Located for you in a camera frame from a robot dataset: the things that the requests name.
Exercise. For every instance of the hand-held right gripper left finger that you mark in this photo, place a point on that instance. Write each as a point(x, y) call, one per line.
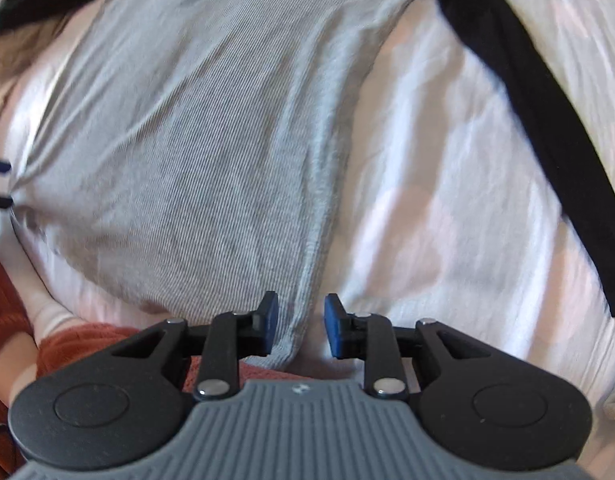
point(268, 322)

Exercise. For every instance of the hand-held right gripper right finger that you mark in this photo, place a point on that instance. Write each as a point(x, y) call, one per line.
point(333, 327)

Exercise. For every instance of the black and grey shirt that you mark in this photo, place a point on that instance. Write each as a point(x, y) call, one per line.
point(197, 135)

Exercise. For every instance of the beige garment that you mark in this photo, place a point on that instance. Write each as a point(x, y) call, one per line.
point(27, 55)

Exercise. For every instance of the person's leg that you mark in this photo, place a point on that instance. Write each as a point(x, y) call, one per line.
point(10, 365)

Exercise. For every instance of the bed with pink dotted sheet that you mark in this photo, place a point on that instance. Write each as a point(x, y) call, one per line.
point(437, 185)

